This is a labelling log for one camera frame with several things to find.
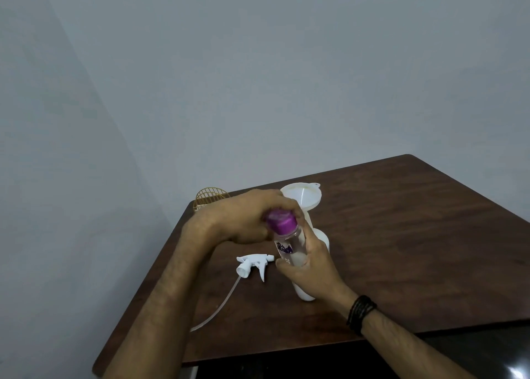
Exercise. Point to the person's left forearm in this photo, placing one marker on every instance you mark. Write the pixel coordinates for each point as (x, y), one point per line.
(157, 308)

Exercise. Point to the white translucent spray bottle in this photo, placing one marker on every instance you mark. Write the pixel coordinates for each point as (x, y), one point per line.
(321, 240)

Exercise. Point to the purple bottle cap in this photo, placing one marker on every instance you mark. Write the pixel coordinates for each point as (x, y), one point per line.
(281, 221)

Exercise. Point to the clear water bottle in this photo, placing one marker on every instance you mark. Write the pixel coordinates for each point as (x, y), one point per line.
(292, 246)

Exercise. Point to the dark wooden table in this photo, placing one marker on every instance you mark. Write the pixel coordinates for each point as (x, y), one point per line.
(414, 246)

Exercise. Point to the person's left hand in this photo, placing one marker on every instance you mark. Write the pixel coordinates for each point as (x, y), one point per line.
(240, 219)

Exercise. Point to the white spray trigger head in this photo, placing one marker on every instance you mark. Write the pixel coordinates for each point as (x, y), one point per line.
(250, 265)

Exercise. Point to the person's right hand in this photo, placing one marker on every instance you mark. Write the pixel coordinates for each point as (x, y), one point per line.
(314, 271)

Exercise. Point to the white plastic funnel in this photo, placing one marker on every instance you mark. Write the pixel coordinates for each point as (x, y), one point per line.
(304, 194)

